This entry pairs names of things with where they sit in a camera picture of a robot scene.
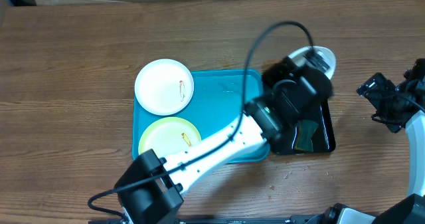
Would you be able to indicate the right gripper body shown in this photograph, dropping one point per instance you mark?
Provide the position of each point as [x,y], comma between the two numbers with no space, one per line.
[384,110]

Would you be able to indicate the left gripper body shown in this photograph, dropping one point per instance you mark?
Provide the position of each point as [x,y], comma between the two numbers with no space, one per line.
[277,78]

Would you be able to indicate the green yellow sponge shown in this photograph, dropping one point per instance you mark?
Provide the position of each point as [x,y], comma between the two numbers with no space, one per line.
[304,133]

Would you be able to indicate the white plate with crumbs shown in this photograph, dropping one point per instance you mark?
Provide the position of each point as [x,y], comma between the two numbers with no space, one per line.
[323,56]

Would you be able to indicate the yellow plate with food scrap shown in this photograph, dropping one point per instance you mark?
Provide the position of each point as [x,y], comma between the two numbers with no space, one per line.
[164,136]

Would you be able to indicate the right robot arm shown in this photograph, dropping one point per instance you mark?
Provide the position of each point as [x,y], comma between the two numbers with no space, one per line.
[410,209]

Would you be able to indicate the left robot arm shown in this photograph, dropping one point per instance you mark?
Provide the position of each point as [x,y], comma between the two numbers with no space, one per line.
[152,188]

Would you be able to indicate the black rectangular water tray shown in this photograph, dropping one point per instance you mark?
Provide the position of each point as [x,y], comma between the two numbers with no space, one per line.
[323,139]

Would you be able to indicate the teal plastic tray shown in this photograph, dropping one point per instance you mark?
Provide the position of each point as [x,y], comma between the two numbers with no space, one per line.
[215,103]

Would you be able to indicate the orange food scrap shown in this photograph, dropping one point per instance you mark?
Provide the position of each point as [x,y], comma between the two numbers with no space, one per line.
[186,139]

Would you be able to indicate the white plate with red stain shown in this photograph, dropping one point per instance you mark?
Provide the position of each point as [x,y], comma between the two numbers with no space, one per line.
[164,87]

